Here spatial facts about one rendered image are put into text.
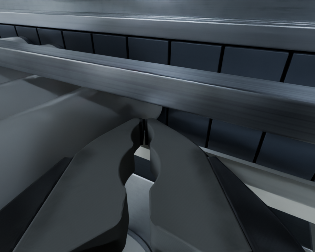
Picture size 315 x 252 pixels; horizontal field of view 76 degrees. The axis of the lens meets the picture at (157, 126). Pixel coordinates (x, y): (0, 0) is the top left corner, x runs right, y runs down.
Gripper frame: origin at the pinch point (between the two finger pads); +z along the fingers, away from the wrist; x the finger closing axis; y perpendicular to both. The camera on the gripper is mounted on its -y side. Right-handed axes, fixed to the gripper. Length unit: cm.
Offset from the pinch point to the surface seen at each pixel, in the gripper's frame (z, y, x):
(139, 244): 6.3, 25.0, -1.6
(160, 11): 11.4, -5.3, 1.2
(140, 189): 6.9, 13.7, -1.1
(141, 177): 6.9, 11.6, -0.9
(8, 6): 23.8, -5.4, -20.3
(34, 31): 13.2, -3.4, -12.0
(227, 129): 2.7, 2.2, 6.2
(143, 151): 2.4, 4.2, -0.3
